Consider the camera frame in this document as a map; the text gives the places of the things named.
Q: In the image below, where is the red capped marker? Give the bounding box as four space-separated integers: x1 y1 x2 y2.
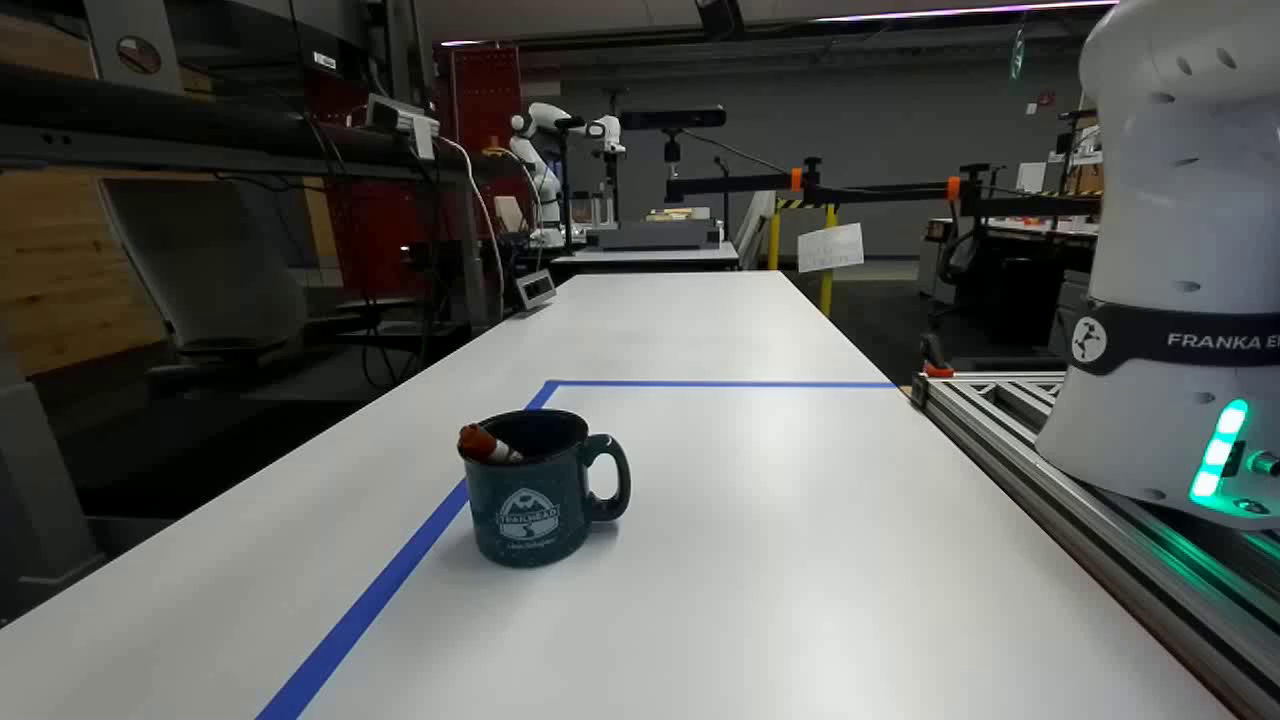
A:
458 424 520 465

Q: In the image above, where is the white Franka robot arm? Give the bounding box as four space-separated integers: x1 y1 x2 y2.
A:
1035 0 1280 529

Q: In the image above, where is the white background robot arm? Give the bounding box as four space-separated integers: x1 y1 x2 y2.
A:
508 100 624 247

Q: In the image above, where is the dark teal ceramic mug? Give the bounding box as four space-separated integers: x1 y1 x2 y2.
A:
460 409 634 568

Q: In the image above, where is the white paper sign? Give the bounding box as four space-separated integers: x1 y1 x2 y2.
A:
797 222 866 271

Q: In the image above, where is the blue tape line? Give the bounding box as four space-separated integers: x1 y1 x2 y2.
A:
258 378 882 720

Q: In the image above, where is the red cabinet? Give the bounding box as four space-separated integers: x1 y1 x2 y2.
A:
327 44 520 294

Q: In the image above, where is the black bar with orange clamps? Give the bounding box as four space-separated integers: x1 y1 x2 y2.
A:
663 159 1101 216

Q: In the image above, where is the grey monitor back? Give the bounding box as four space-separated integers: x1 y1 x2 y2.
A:
106 178 308 350

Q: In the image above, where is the aluminium extrusion rail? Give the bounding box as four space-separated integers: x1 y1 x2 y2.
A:
909 372 1280 720

